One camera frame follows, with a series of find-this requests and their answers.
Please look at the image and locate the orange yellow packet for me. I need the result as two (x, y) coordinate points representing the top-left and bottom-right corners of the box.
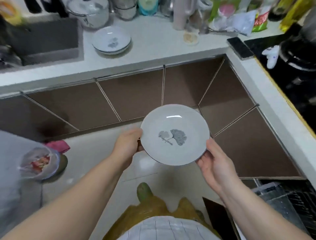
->
(0, 0), (24, 26)

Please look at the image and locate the clear glass jar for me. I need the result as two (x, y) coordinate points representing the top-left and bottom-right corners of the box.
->
(112, 0), (138, 20)

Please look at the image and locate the person's right hand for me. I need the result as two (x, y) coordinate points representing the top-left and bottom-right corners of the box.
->
(195, 138), (241, 196)

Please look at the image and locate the teal lidded container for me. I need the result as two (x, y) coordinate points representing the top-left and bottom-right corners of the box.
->
(138, 0), (159, 16)

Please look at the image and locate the yellow floral skirt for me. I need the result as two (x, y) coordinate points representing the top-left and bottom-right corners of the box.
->
(102, 195), (222, 240)

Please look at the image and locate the white leaf print plate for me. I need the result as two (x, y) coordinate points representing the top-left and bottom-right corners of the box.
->
(92, 25), (132, 53)
(93, 42), (131, 56)
(140, 104), (210, 166)

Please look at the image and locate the small round stained dish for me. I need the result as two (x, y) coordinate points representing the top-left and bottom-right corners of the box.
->
(183, 31), (199, 46)

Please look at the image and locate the green slipper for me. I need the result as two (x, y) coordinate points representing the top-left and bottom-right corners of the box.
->
(136, 182), (152, 202)

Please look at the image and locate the black kitchen faucet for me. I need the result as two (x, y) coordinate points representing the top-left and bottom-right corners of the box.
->
(40, 0), (69, 18)

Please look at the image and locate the row of brown cabinet doors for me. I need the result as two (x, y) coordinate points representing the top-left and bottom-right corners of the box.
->
(0, 56), (305, 180)

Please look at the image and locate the black smartphone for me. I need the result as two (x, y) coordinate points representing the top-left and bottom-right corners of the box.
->
(227, 37), (255, 60)

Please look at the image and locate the brown pull-out drawer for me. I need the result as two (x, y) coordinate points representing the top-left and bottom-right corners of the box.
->
(202, 178), (316, 240)

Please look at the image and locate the person's left forearm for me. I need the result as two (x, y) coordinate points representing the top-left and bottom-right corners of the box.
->
(0, 153), (124, 240)

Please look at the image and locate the small steel pot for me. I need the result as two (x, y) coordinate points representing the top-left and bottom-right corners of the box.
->
(159, 0), (173, 17)

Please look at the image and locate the white plastic lighter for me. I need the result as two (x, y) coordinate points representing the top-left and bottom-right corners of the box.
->
(261, 45), (281, 70)

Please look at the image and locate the person's left hand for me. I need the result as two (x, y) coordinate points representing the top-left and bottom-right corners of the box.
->
(111, 128), (144, 171)

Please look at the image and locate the white striped shirt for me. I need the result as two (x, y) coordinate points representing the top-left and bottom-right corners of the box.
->
(117, 216), (222, 240)

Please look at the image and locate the small lined trash bin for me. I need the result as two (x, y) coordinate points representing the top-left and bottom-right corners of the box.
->
(19, 147), (68, 182)

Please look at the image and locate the pale blue plastic bag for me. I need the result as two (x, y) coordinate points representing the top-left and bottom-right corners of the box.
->
(231, 10), (258, 37)

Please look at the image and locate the person's right forearm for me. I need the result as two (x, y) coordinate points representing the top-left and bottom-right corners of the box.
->
(220, 178), (314, 240)

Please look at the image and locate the black faucet sprayer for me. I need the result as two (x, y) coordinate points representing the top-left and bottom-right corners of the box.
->
(24, 0), (43, 14)

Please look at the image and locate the large clear plastic bag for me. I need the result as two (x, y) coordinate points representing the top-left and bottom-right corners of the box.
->
(0, 130), (54, 233)

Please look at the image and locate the clear plastic container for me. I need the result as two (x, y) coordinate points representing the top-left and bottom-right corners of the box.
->
(190, 7), (208, 33)

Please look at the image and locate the steel fork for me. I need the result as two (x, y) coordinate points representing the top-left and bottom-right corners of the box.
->
(205, 27), (239, 36)

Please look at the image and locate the patterned ceramic pot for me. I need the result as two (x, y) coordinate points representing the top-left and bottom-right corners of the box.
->
(66, 0), (110, 29)

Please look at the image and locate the black gas stove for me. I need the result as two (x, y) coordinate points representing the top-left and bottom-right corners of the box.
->
(244, 23), (316, 139)

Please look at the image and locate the pink cloth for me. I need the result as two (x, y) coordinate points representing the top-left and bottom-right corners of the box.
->
(44, 139), (71, 154)

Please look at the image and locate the steel cooking pot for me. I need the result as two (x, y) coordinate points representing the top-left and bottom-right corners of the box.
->
(297, 11), (316, 46)

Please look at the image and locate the pink and green packet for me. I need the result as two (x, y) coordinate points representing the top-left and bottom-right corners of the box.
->
(208, 0), (244, 23)

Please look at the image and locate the beige tumbler cup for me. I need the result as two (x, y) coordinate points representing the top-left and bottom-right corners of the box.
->
(172, 0), (196, 31)

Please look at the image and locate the red and green packet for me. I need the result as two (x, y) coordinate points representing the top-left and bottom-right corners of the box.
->
(251, 6), (271, 33)

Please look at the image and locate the steel kitchen sink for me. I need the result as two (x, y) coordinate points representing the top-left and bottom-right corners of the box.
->
(0, 16), (85, 73)

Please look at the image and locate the white plastic bag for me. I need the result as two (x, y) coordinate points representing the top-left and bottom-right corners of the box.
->
(212, 15), (235, 32)

